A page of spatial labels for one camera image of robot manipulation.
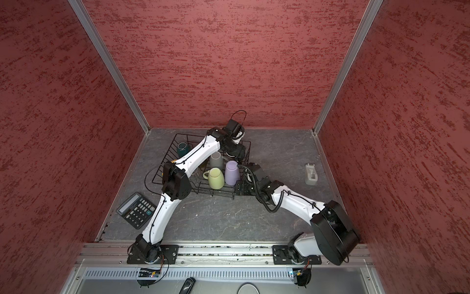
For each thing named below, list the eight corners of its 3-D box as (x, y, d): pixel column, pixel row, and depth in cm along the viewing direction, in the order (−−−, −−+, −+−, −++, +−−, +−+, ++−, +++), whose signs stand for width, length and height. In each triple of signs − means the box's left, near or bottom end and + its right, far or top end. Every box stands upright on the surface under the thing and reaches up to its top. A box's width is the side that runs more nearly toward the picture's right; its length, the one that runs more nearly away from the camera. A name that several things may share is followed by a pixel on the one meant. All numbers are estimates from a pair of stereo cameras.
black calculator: (119, 213, 87) (114, 210, 84) (139, 194, 94) (136, 190, 91) (137, 229, 83) (133, 227, 79) (158, 208, 89) (155, 205, 86)
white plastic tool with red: (305, 184, 98) (307, 180, 95) (305, 166, 106) (307, 162, 102) (315, 186, 97) (318, 183, 94) (314, 168, 105) (317, 164, 101)
